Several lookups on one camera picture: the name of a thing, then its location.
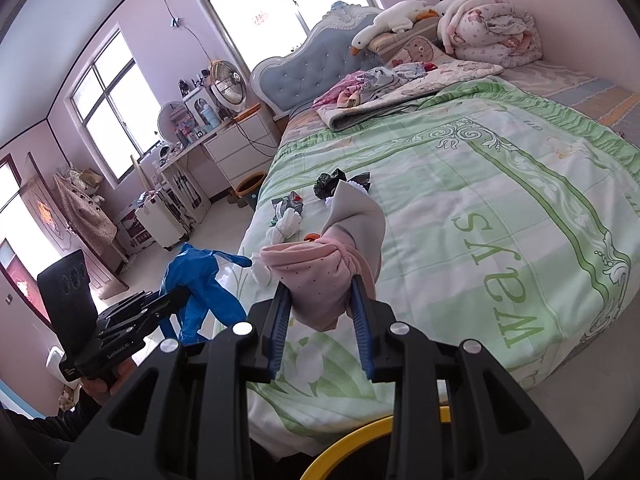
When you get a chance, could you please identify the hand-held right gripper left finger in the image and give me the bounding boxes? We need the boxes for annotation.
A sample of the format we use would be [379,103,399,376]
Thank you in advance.
[56,284,293,480]

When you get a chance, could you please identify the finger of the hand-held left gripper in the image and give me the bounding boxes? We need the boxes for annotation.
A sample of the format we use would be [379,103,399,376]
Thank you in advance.
[105,287,192,318]
[100,310,180,347]

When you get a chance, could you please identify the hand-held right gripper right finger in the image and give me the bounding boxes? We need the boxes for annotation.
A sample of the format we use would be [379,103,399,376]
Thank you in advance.
[350,276,586,480]

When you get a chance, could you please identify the blue plastic bag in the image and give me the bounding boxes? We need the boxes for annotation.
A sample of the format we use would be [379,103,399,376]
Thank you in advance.
[160,242,253,346]

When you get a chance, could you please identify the pink and beige cloth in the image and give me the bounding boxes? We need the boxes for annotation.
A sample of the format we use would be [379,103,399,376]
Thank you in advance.
[260,180,386,333]

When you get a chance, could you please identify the black yellow-rimmed trash bin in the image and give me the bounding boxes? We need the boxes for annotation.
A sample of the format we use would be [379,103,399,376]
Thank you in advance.
[300,405,453,480]

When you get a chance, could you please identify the green silver snack wrapper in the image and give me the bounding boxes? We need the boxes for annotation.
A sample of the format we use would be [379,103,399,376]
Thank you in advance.
[271,192,298,216]

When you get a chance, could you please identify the black plastic bag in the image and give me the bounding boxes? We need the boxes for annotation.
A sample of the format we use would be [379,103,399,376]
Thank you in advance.
[313,169,347,200]

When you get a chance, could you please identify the person's left forearm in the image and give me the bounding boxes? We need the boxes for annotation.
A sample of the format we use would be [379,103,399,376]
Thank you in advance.
[0,395,108,480]

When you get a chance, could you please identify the person's left hand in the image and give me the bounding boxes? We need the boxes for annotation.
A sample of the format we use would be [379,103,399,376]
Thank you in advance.
[80,357,136,406]

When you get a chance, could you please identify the white sock at edge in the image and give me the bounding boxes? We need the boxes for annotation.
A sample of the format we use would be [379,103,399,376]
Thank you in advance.
[250,252,273,288]

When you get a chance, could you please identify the brown wooden door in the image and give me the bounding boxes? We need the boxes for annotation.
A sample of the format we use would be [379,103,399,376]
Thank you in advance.
[0,152,123,301]

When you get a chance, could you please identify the white suitcase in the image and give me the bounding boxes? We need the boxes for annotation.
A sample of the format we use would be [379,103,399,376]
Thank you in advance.
[135,192,193,251]

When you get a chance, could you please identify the hanging floral coat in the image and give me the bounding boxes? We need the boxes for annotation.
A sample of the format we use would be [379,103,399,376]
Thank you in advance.
[52,172,118,256]

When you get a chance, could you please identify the white sock bundle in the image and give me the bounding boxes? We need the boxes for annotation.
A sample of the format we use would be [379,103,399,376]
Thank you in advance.
[267,210,303,243]

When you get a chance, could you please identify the orange plastic basin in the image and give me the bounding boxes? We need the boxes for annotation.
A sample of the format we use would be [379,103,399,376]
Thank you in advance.
[235,172,266,199]

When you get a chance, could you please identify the green printed bedsheet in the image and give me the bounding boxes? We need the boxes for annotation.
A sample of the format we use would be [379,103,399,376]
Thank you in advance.
[215,77,640,456]

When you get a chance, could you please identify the white nightstand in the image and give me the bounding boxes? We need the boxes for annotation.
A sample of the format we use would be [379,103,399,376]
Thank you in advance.
[202,102,281,191]

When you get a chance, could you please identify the round white mirror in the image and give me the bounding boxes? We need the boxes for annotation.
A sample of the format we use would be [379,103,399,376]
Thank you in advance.
[157,101,188,136]

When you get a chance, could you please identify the side window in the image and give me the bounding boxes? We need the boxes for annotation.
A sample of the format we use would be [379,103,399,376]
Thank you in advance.
[70,25,161,181]

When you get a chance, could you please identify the round desk fan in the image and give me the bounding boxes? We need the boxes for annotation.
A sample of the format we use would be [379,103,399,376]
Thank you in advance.
[209,60,248,108]

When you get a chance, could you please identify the pink clothes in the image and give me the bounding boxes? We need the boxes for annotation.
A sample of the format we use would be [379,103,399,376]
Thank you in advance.
[314,72,371,108]

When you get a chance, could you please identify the grey patterned clothes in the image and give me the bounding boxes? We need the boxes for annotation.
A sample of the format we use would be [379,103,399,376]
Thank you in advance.
[360,62,426,92]

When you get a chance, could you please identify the folded cartoon blanket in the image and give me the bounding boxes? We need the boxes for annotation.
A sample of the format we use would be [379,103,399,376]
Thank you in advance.
[320,57,503,131]

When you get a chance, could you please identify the blue tufted headboard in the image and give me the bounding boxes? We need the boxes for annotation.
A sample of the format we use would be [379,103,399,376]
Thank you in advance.
[250,2,386,116]

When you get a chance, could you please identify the cartoon print pillow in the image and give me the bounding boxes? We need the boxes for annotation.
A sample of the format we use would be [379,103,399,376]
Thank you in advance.
[372,30,451,68]

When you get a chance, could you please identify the white goose plush toy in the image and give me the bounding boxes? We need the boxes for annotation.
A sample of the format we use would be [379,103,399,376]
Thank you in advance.
[350,0,441,56]

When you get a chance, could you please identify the pastel striped mattress sheet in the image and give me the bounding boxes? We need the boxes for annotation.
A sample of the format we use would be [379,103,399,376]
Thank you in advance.
[500,62,640,136]

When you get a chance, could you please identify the window with red decals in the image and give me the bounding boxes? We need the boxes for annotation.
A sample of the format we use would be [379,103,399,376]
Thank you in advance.
[182,0,386,68]

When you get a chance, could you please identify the folded floral quilt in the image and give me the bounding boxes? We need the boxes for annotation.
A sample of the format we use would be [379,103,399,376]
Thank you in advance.
[435,0,543,68]

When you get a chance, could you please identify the black wall cable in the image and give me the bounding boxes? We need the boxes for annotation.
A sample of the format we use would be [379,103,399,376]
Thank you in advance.
[159,0,216,68]

